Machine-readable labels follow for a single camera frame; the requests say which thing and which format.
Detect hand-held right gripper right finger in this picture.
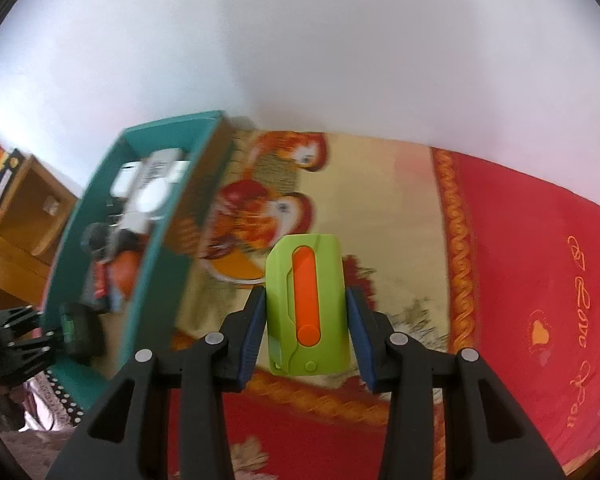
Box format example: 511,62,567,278
345,286,566,480

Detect red printed blanket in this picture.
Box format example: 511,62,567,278
165,130,600,480

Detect small white charger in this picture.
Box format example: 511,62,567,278
110,161,138,196

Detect white bottle with orange label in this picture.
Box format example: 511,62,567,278
122,180,173,233

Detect polka dot cloth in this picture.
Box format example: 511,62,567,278
25,370,88,433

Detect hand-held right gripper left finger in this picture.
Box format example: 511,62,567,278
45,286,267,480

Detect teal cardboard box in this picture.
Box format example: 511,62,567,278
40,110,238,413

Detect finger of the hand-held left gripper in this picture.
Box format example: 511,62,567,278
45,302,105,361

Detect orange digital timer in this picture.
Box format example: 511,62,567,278
111,250,143,293

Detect red and white packet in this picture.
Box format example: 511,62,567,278
87,260,113,311

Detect wooden shelf unit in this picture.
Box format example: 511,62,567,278
0,154,81,306

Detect green utility knife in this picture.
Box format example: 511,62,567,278
265,234,352,376

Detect pink fluffy rug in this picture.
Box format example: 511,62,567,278
0,425,81,480

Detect black and yellow box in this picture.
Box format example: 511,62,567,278
0,147,22,208

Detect white power adapter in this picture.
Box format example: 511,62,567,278
135,149,191,196

